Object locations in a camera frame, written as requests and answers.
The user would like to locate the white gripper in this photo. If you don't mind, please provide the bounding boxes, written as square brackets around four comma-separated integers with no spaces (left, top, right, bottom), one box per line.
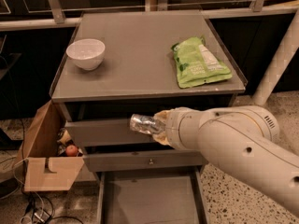
[152,107,203,150]

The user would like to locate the silver redbull can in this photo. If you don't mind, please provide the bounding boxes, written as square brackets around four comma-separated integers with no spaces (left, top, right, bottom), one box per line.
[130,114,165,135]

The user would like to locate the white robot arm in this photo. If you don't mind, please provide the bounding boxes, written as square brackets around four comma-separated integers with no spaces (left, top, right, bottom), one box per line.
[154,105,299,217]

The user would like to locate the grey middle drawer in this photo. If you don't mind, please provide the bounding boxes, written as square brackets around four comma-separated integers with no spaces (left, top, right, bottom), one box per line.
[83,149,206,173]

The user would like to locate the grey drawer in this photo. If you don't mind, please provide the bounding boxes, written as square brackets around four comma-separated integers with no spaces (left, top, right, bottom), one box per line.
[83,149,206,173]
[64,112,232,147]
[97,167,210,224]

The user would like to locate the grey top drawer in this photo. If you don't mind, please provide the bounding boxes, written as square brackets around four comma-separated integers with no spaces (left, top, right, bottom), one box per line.
[64,112,232,147]

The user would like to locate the grey bottom drawer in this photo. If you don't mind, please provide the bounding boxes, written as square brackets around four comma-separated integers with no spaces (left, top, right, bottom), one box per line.
[97,167,210,224]

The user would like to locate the grey drawer cabinet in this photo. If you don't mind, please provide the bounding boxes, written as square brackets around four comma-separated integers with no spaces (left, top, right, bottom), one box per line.
[49,9,249,224]

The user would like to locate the green snack bag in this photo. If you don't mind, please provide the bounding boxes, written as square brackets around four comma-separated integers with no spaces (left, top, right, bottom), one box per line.
[171,36,233,89]

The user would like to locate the red apple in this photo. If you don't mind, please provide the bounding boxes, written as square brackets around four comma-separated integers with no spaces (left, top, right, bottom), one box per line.
[65,145,78,157]

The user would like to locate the packaged item in box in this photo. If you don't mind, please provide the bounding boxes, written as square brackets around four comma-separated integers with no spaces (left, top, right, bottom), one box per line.
[57,128,73,146]

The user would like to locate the white ceramic bowl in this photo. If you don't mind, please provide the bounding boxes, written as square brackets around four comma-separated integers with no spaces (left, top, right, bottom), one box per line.
[66,38,106,70]

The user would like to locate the brown cardboard box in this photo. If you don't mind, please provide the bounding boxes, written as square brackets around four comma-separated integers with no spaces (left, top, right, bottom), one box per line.
[14,101,84,192]

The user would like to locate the metal window railing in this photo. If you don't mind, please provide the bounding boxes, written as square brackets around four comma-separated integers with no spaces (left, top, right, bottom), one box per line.
[0,0,298,32]

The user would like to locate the cables on floor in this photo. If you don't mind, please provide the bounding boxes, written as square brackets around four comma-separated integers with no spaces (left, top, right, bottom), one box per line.
[0,154,86,224]

